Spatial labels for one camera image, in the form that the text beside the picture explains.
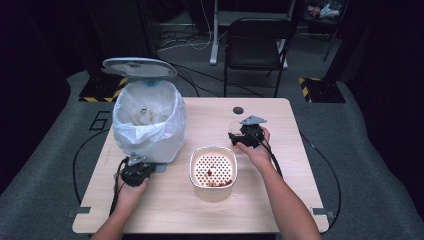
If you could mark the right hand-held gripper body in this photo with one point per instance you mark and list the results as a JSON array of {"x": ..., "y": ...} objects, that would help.
[{"x": 251, "y": 135}]

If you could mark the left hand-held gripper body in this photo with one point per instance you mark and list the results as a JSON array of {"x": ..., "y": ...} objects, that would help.
[{"x": 135, "y": 173}]

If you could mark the beige strainer bowl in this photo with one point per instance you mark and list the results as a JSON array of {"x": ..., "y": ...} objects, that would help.
[{"x": 213, "y": 170}]

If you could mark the white and blue trash can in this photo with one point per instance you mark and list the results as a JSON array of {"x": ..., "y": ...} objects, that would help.
[{"x": 140, "y": 68}]

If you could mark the person's right hand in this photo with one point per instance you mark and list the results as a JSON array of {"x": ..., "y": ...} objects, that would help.
[{"x": 258, "y": 155}]

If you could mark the person's left hand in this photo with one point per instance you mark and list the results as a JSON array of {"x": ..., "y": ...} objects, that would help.
[{"x": 130, "y": 195}]

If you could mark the round black table grommet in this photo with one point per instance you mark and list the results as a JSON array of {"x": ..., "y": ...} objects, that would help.
[{"x": 238, "y": 110}]

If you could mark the white plastic trash bag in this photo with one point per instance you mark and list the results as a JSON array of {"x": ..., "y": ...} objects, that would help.
[{"x": 156, "y": 140}]

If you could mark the red food scraps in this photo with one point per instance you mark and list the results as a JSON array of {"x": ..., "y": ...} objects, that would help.
[{"x": 216, "y": 181}]

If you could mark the black striped stand base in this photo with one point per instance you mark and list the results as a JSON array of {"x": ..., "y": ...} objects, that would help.
[
  {"x": 96, "y": 91},
  {"x": 325, "y": 91}
]

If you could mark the black folding chair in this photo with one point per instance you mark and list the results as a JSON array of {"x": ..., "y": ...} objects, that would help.
[{"x": 256, "y": 43}]

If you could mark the dark cabinet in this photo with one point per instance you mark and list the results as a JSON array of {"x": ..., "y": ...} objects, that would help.
[{"x": 123, "y": 30}]

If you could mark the cluttered items on shelf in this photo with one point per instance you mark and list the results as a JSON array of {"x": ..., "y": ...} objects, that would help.
[{"x": 325, "y": 10}]

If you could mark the grey table bracket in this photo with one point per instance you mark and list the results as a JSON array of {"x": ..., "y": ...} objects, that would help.
[
  {"x": 78, "y": 211},
  {"x": 321, "y": 211}
]

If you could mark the white desk frame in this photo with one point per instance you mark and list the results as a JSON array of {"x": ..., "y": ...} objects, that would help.
[{"x": 214, "y": 33}]

